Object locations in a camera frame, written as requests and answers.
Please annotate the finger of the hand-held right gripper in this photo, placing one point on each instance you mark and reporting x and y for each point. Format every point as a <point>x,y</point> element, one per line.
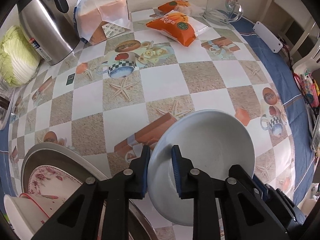
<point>262,193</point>

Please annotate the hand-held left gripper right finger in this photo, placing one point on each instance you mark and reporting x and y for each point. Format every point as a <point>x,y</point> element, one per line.
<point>176,170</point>

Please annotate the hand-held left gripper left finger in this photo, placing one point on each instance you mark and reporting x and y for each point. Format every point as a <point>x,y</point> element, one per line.
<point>146,170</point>

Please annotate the small white plate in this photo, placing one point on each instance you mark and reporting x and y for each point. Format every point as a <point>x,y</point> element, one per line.
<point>207,142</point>

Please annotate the stainless steel basin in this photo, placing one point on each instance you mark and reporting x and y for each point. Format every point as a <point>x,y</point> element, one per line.
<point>50,148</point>

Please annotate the pink floral round plate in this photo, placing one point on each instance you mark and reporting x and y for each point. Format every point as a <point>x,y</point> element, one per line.
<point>47,177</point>

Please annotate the strawberry print bowl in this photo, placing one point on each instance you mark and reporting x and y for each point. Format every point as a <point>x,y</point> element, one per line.
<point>50,201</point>

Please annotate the white square bowl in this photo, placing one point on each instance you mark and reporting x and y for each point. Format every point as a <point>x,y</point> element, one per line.
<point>17,212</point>

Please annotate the colourful trinket bundle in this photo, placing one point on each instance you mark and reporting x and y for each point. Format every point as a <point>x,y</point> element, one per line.
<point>306,87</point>

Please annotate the blue tablecloth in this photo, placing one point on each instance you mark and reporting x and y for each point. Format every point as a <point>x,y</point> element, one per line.
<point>265,62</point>

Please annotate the white carved chair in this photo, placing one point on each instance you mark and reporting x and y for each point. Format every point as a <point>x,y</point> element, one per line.
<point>307,61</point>

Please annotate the printed paper leaflet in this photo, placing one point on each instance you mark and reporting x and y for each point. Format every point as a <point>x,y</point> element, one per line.
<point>112,31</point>

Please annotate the large orange snack packet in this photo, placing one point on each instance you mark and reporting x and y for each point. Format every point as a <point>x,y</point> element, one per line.
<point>172,25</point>

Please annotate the white oval tray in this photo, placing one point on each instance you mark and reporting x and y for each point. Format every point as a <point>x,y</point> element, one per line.
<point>10,105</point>

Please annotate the white power strip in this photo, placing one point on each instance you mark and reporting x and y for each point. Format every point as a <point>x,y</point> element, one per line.
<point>267,36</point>

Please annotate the bagged bread loaf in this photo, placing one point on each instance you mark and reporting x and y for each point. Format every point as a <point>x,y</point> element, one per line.
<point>100,17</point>

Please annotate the small orange snack packet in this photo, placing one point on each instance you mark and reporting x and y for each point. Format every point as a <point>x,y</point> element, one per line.
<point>172,5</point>

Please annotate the clear glass mug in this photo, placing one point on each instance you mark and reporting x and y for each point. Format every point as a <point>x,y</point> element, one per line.
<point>215,5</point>

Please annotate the stainless steel thermos jug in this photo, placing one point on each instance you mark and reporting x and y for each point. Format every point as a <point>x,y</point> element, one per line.
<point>50,30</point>

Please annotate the napa cabbage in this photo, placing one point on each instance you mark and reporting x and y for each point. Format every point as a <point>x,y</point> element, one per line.
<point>17,57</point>

